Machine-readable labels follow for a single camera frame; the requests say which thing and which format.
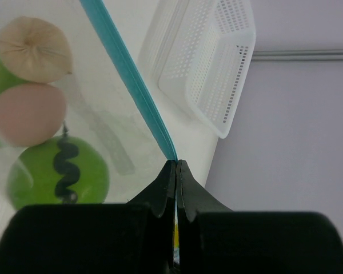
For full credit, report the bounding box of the pink fake egg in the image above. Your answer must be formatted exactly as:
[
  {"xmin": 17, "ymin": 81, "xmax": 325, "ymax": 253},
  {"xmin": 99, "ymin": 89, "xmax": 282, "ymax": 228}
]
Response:
[{"xmin": 0, "ymin": 83, "xmax": 67, "ymax": 147}]

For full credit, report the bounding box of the yellow zip slider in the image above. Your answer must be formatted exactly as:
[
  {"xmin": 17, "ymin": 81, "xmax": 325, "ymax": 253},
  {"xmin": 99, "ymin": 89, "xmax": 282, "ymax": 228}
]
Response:
[{"xmin": 173, "ymin": 219, "xmax": 180, "ymax": 250}]

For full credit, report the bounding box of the beige fake garlic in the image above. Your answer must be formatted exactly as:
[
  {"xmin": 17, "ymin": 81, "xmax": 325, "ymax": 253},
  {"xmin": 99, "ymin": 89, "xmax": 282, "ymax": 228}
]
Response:
[{"xmin": 0, "ymin": 16, "xmax": 73, "ymax": 83}]

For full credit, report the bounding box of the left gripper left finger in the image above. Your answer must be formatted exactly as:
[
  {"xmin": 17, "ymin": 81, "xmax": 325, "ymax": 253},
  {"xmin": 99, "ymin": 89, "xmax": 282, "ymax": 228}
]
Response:
[{"xmin": 0, "ymin": 160, "xmax": 176, "ymax": 273}]

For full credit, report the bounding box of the green fake melon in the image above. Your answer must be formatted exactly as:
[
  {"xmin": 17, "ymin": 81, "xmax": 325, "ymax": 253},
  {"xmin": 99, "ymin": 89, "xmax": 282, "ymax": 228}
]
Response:
[{"xmin": 6, "ymin": 136, "xmax": 109, "ymax": 209}]

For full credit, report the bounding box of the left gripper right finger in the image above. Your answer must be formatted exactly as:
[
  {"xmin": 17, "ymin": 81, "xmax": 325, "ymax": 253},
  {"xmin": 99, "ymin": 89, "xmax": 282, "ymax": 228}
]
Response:
[{"xmin": 176, "ymin": 160, "xmax": 343, "ymax": 273}]

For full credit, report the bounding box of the clear zip top bag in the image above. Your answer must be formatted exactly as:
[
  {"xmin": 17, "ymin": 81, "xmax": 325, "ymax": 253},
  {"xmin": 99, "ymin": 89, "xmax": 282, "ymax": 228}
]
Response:
[{"xmin": 0, "ymin": 1, "xmax": 177, "ymax": 239}]

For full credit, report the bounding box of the white plastic basket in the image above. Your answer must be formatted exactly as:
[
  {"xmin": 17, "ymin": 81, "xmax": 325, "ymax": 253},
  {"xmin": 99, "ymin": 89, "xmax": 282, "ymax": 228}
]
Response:
[{"xmin": 138, "ymin": 1, "xmax": 256, "ymax": 138}]

